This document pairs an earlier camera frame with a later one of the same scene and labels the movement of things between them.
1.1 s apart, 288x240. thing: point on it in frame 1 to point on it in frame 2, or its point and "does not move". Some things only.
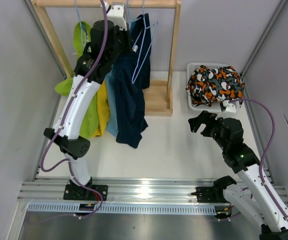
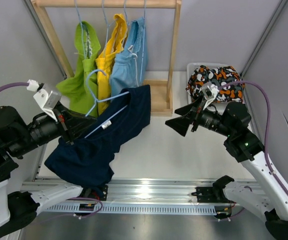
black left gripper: (125, 34) to (72, 124)
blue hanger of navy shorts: (133, 80) to (96, 101)
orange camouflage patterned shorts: (207, 85) does not move
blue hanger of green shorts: (81, 26) does not move
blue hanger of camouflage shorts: (147, 27) to (143, 43)
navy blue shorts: (131, 74) to (88, 162)
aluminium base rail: (119, 189) does not move
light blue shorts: (112, 126) to (129, 70)
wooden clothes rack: (160, 100) does not move
